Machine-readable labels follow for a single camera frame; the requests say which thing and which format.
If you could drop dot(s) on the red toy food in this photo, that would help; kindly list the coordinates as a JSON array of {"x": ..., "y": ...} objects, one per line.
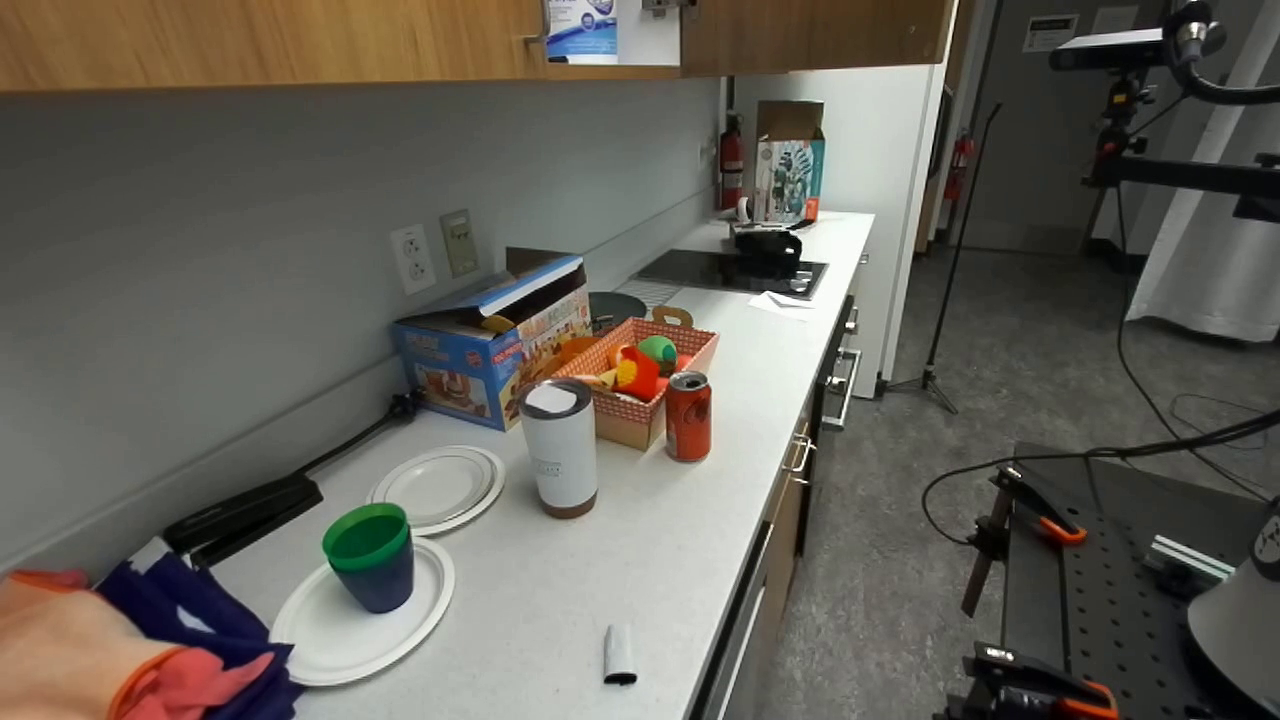
[{"x": 642, "y": 379}]

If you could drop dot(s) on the blue white carton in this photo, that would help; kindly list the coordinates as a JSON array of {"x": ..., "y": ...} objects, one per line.
[{"x": 799, "y": 176}]

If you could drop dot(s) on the wooden wall cabinet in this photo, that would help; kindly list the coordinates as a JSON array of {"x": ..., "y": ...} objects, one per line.
[{"x": 650, "y": 33}]

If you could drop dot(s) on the beige wall switch plate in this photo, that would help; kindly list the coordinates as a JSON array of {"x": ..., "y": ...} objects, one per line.
[{"x": 462, "y": 240}]

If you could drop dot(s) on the white bottle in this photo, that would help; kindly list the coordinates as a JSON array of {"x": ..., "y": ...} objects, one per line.
[{"x": 760, "y": 182}]

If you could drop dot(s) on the wooden cabinet door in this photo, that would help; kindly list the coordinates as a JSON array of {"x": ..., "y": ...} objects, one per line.
[
  {"x": 814, "y": 33},
  {"x": 265, "y": 37}
]

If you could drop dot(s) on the black pot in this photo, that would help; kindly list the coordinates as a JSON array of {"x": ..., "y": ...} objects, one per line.
[{"x": 765, "y": 251}]

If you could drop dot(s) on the white tumbler with lid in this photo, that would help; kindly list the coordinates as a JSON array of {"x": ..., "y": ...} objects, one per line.
[{"x": 560, "y": 446}]

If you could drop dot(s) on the red wall fire extinguisher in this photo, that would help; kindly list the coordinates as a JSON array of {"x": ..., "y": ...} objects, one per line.
[{"x": 963, "y": 161}]

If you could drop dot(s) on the dark dishwasher front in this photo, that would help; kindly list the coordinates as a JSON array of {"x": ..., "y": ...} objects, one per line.
[{"x": 740, "y": 640}]

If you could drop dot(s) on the orange slice toy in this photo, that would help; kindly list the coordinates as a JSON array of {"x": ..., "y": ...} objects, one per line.
[{"x": 602, "y": 379}]

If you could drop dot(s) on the grey round plate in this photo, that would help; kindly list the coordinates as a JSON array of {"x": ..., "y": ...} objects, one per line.
[{"x": 617, "y": 308}]

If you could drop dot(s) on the white curtain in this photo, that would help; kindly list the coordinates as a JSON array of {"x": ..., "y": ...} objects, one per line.
[{"x": 1206, "y": 215}]

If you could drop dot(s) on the green cup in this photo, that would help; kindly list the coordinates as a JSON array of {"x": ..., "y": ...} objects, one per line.
[{"x": 371, "y": 560}]

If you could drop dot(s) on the black perforated robot table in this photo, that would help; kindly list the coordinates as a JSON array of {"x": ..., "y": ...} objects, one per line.
[{"x": 1104, "y": 602}]

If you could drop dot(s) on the brown cardboard box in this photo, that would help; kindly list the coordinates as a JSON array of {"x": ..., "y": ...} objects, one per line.
[{"x": 790, "y": 122}]

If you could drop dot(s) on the blue toy food box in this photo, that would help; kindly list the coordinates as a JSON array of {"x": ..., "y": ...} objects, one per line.
[{"x": 482, "y": 363}]

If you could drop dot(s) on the red soda can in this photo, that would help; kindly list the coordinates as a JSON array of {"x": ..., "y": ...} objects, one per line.
[{"x": 690, "y": 417}]

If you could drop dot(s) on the black flat device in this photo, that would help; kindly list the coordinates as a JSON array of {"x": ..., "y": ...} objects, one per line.
[{"x": 241, "y": 518}]

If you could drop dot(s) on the orange checkered cardboard basket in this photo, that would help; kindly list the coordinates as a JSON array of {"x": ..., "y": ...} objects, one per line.
[{"x": 627, "y": 421}]

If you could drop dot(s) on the white door sign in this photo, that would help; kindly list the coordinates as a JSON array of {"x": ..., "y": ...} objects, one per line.
[{"x": 1050, "y": 33}]

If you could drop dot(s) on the black tripod pole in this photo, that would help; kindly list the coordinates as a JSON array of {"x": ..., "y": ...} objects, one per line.
[{"x": 950, "y": 282}]

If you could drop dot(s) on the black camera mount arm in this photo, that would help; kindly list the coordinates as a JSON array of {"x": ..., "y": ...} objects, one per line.
[{"x": 1172, "y": 169}]

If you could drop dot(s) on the stereo camera bar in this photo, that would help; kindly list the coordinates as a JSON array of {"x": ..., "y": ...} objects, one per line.
[{"x": 1123, "y": 50}]

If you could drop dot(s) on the black cooktop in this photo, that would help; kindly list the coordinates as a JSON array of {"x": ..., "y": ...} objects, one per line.
[{"x": 692, "y": 269}]

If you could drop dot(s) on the aluminium bar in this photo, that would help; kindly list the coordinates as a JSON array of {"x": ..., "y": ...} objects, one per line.
[{"x": 1194, "y": 555}]

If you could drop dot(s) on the white blue paper package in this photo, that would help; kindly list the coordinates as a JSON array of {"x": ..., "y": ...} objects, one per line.
[{"x": 580, "y": 24}]

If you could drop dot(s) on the white plate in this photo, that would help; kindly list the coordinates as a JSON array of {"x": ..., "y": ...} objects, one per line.
[
  {"x": 347, "y": 640},
  {"x": 441, "y": 484}
]

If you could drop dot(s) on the orange cloth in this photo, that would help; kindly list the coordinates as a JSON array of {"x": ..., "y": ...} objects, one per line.
[{"x": 54, "y": 653}]

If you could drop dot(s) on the small white lighter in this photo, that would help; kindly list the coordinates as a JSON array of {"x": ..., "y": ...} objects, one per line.
[{"x": 621, "y": 653}]

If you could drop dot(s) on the white wall power outlet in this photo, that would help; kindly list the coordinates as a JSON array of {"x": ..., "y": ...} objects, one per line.
[{"x": 413, "y": 259}]

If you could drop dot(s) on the green toy ball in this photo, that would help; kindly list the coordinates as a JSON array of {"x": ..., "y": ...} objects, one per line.
[{"x": 657, "y": 349}]

